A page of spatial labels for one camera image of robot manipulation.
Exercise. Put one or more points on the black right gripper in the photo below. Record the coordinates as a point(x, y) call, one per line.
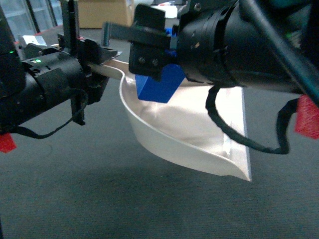
point(149, 42)

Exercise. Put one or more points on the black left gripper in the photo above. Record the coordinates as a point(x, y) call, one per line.
point(86, 51)

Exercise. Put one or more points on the blue plastic block part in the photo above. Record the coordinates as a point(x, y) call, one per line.
point(161, 91)

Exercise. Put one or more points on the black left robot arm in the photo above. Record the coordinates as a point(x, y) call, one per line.
point(51, 75)

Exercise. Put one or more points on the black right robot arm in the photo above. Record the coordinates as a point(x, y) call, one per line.
point(248, 43)

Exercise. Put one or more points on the large cardboard box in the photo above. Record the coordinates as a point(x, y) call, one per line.
point(93, 13)

